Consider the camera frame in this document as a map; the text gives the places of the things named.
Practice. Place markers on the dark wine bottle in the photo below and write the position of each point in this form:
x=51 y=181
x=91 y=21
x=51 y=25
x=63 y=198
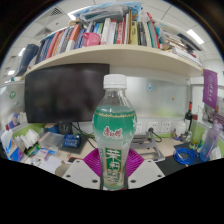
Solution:
x=188 y=116

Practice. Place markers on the small blue box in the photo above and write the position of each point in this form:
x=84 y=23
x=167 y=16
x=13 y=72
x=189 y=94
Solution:
x=71 y=140

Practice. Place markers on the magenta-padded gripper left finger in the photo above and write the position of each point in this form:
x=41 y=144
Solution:
x=78 y=171

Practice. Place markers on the black desk mat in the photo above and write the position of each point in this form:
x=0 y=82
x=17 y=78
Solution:
x=170 y=165

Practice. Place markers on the pile of white tissues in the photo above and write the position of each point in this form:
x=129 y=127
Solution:
x=30 y=139

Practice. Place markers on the black computer monitor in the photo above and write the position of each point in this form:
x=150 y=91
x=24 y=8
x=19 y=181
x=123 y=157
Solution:
x=63 y=93

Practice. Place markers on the green tea drink bottle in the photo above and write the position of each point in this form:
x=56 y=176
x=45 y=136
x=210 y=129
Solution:
x=114 y=133

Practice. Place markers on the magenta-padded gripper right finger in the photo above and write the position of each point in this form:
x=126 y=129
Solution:
x=146 y=171

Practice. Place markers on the purple hanging banner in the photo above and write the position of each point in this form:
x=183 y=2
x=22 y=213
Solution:
x=210 y=88

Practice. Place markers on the grey metal laptop stand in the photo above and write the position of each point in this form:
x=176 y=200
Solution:
x=148 y=146

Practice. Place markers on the purple transparent water bottle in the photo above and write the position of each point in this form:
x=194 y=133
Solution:
x=209 y=143

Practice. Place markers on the clear plastic box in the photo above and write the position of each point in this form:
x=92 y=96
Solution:
x=51 y=140

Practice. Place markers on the blue white tissue box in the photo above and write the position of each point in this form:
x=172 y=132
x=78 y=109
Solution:
x=11 y=150

